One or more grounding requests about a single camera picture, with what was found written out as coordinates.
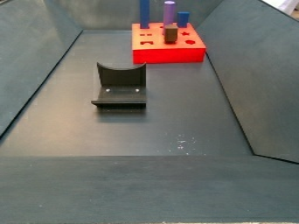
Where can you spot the black curved fixture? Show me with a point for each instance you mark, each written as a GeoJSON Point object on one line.
{"type": "Point", "coordinates": [121, 87]}

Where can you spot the red peg board block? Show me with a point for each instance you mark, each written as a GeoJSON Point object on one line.
{"type": "Point", "coordinates": [149, 49]}

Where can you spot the brown hexagonal peg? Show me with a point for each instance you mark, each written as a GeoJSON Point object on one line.
{"type": "Point", "coordinates": [169, 33]}

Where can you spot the short blue peg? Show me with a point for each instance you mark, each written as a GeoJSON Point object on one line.
{"type": "Point", "coordinates": [183, 18]}

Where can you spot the purple cylinder peg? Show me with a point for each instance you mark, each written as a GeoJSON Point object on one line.
{"type": "Point", "coordinates": [168, 10]}

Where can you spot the tall blue rectangular peg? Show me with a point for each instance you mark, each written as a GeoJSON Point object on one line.
{"type": "Point", "coordinates": [144, 13]}

